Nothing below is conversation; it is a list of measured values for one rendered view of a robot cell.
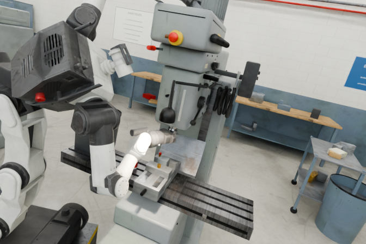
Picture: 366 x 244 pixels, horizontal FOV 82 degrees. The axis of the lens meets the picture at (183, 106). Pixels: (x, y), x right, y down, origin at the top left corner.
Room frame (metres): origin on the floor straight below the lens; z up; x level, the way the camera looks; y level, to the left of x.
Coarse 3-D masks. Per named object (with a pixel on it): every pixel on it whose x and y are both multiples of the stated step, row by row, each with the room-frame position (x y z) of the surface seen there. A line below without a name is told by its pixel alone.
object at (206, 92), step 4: (208, 80) 1.21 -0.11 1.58; (204, 88) 1.21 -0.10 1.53; (208, 88) 1.24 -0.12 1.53; (204, 92) 1.21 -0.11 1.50; (208, 92) 1.28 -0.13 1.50; (204, 96) 1.21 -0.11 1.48; (208, 96) 1.29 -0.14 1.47; (208, 100) 1.32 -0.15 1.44; (204, 108) 1.28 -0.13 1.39; (200, 112) 1.21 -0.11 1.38; (204, 112) 1.32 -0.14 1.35; (200, 116) 1.22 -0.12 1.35
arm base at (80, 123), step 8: (80, 104) 0.72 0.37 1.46; (88, 104) 0.74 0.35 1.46; (96, 104) 0.77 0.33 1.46; (104, 104) 0.80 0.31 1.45; (80, 112) 0.68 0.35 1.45; (72, 120) 0.70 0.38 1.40; (80, 120) 0.67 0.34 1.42; (88, 120) 0.67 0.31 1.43; (72, 128) 0.71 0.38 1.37; (80, 128) 0.67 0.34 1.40; (88, 128) 0.66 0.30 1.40
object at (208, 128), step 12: (216, 84) 1.46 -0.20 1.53; (228, 84) 1.44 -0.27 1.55; (204, 120) 1.46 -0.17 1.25; (216, 120) 1.45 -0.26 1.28; (180, 132) 1.51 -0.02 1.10; (192, 132) 1.49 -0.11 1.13; (204, 132) 1.46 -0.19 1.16; (216, 132) 1.44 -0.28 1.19; (216, 144) 1.54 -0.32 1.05; (204, 156) 1.45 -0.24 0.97; (204, 168) 1.45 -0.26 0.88; (204, 180) 1.44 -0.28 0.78; (192, 228) 1.44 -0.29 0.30
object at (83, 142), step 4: (76, 136) 1.28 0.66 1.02; (80, 136) 1.27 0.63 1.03; (84, 136) 1.26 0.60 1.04; (88, 136) 1.25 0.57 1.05; (76, 140) 1.27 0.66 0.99; (80, 140) 1.27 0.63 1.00; (84, 140) 1.26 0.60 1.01; (88, 140) 1.25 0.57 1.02; (76, 144) 1.27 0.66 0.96; (80, 144) 1.27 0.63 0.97; (84, 144) 1.26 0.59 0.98; (88, 144) 1.25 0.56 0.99; (80, 148) 1.27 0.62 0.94; (84, 148) 1.26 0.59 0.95; (88, 148) 1.25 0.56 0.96
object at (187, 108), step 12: (168, 72) 1.07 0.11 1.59; (180, 72) 1.05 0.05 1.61; (192, 72) 1.04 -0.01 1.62; (204, 72) 1.17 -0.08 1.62; (168, 84) 1.06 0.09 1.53; (180, 84) 1.05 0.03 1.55; (168, 96) 1.06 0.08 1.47; (180, 96) 1.04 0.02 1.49; (192, 96) 1.03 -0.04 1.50; (156, 108) 1.08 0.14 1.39; (180, 108) 1.04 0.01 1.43; (192, 108) 1.05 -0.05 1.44; (156, 120) 1.08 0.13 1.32; (180, 120) 1.04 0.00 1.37
